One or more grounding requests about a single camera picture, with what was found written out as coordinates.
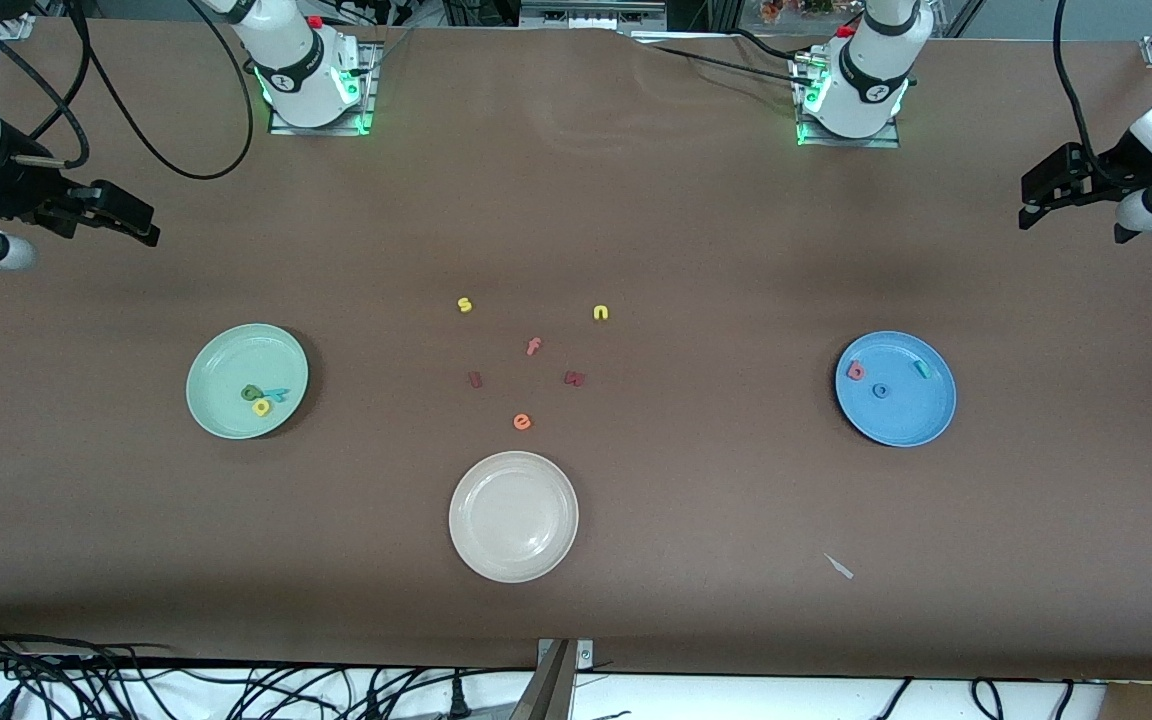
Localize light green plate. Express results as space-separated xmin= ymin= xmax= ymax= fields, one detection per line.
xmin=186 ymin=323 xmax=309 ymax=440

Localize blue plate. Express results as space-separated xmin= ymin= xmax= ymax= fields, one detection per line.
xmin=835 ymin=331 xmax=958 ymax=447

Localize orange artificial flowers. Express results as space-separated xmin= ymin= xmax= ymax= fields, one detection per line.
xmin=760 ymin=0 xmax=843 ymax=23

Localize cream plate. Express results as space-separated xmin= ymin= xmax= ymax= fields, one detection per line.
xmin=449 ymin=451 xmax=579 ymax=583

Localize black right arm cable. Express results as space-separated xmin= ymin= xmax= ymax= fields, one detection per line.
xmin=0 ymin=0 xmax=255 ymax=183

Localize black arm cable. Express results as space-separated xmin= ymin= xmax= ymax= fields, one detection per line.
xmin=1053 ymin=0 xmax=1137 ymax=186
xmin=0 ymin=0 xmax=255 ymax=183

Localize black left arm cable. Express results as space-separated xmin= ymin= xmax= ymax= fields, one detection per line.
xmin=1053 ymin=0 xmax=1137 ymax=186

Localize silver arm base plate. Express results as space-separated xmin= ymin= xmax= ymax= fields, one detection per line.
xmin=268 ymin=40 xmax=378 ymax=137
xmin=792 ymin=50 xmax=902 ymax=150

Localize thin black table cable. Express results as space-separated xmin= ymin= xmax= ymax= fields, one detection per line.
xmin=731 ymin=27 xmax=819 ymax=61
xmin=648 ymin=44 xmax=801 ymax=85

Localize long black floor cable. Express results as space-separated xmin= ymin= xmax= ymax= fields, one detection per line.
xmin=0 ymin=640 xmax=537 ymax=675

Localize silver aluminum frame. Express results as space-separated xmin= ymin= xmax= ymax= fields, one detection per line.
xmin=520 ymin=0 xmax=668 ymax=29

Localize grey camera post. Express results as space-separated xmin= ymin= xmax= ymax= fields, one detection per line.
xmin=510 ymin=640 xmax=577 ymax=720

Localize silver bracket plate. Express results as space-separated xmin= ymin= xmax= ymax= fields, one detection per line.
xmin=537 ymin=639 xmax=595 ymax=671

